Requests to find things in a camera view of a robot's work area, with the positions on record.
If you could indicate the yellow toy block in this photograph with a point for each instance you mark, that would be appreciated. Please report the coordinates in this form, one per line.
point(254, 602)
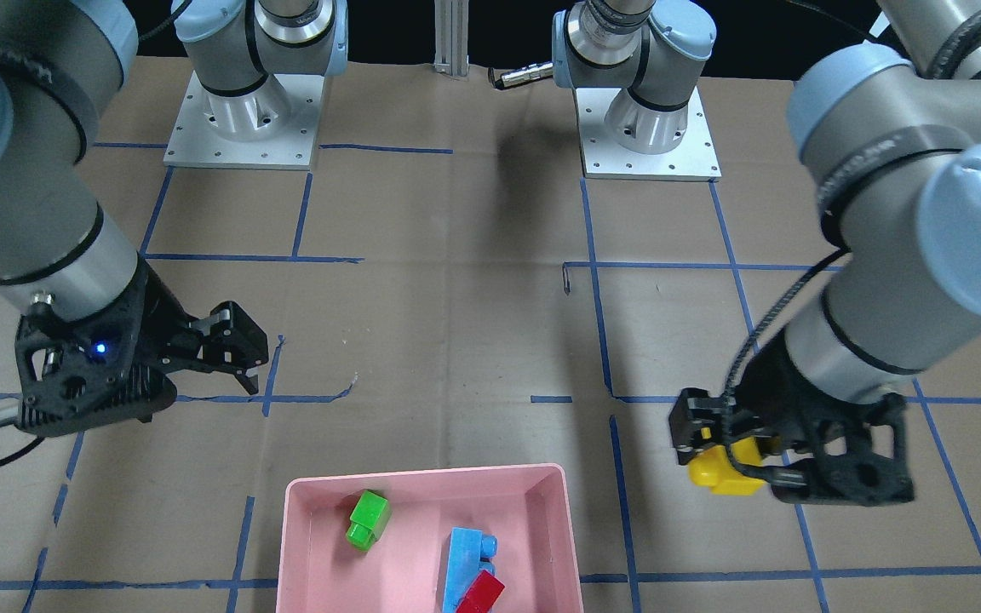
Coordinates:
point(713, 470)

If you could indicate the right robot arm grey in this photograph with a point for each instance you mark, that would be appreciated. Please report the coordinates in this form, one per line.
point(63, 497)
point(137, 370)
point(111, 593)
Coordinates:
point(61, 63)

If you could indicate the pink plastic box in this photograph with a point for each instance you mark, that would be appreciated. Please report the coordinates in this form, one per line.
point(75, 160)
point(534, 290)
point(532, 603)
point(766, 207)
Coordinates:
point(524, 506)

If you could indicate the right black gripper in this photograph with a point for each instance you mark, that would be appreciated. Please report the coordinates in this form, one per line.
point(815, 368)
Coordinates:
point(160, 317)

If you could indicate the green toy block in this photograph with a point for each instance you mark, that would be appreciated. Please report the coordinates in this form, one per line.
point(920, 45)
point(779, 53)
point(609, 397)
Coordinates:
point(368, 520)

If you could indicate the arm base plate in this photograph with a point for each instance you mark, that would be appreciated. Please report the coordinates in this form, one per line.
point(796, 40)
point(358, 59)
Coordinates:
point(276, 127)
point(622, 140)

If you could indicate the red toy block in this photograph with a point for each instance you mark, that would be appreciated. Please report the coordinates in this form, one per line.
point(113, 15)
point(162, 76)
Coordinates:
point(482, 594)

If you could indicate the aluminium frame post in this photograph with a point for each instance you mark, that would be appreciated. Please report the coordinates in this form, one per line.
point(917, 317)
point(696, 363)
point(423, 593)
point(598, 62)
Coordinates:
point(450, 52)

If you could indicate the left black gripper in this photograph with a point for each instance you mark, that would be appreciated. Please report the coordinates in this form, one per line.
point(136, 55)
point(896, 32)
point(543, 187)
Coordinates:
point(773, 385)

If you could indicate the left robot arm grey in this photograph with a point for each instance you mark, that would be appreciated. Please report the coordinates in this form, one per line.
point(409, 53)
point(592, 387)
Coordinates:
point(892, 140)

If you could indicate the blue toy block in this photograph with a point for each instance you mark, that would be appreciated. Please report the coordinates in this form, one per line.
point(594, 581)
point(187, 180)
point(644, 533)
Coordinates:
point(470, 551)

